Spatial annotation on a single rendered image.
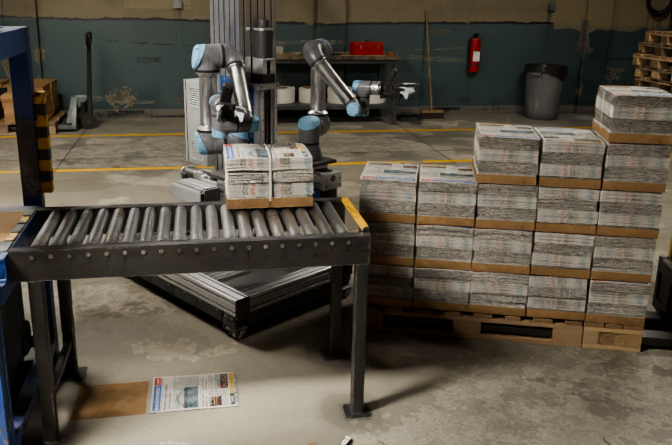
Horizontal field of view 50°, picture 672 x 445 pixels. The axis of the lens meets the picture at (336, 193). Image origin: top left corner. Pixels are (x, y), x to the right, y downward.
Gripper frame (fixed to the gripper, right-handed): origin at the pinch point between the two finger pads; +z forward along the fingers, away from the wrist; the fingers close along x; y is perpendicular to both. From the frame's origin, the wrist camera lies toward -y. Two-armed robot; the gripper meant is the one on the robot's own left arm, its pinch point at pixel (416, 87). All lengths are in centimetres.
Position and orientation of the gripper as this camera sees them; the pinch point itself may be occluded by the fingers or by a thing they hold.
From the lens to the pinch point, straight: 387.6
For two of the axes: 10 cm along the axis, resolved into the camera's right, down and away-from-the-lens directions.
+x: -3.3, 3.8, -8.6
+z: 9.4, 1.1, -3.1
